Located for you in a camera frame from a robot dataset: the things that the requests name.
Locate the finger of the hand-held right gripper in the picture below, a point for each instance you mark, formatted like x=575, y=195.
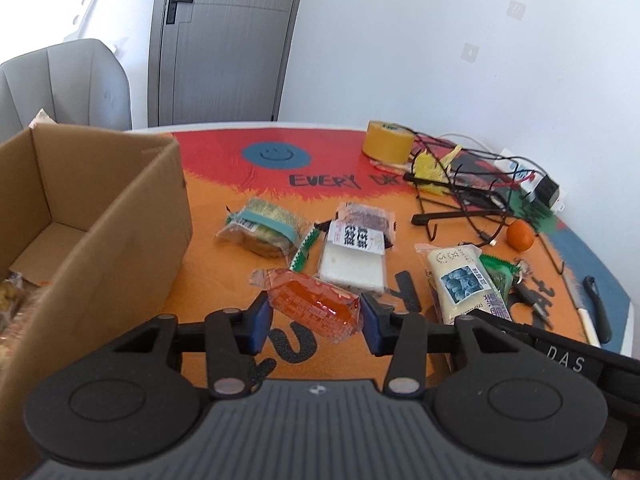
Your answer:
x=500, y=322

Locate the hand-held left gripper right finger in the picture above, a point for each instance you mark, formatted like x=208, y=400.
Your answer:
x=372, y=327

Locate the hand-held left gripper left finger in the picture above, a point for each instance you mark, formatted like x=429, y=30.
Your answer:
x=258, y=325

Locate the orange snack packet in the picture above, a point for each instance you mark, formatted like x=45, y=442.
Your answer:
x=312, y=305

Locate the brown cardboard box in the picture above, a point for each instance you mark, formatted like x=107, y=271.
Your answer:
x=115, y=240

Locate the bunch of keys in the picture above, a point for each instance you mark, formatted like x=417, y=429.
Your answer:
x=530, y=290

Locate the green snack packet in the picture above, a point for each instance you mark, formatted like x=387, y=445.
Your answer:
x=500, y=272

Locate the white bread packet blue picture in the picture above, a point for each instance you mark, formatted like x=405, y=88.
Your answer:
x=457, y=282

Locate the white cake packet black label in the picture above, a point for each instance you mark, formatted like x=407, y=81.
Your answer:
x=352, y=265

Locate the small green and white packet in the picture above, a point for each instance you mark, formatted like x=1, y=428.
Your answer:
x=303, y=250

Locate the tangerine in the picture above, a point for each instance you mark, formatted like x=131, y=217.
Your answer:
x=520, y=235

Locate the round cookies packet teal band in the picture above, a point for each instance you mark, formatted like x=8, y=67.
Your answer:
x=262, y=227

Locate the brown pastry packet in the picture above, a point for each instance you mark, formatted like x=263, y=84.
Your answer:
x=367, y=217

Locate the white power strip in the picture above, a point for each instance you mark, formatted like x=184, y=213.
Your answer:
x=532, y=195

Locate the black charger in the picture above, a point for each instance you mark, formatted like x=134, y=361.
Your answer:
x=546, y=190

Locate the yellow tape roll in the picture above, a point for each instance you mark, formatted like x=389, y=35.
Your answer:
x=386, y=142

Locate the grey door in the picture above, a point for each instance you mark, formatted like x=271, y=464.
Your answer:
x=225, y=40

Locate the polka-dot cushion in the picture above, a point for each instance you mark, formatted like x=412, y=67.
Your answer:
x=42, y=119

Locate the grey upholstered chair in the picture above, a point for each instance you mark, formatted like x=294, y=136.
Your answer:
x=65, y=90

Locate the white wall socket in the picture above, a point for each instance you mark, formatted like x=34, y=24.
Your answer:
x=516, y=9

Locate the white wall bracket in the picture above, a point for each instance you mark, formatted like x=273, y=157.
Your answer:
x=82, y=15

